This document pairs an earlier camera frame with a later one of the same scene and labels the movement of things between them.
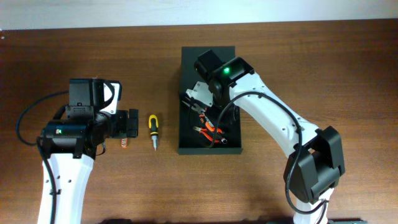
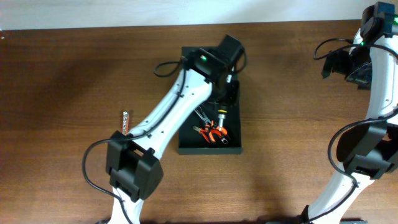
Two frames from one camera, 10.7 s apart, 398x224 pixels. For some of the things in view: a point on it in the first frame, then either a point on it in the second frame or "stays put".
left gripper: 122,117 → 234,98
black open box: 192,142 stays put
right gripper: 227,115 → 362,81
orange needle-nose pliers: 208,124 stays put
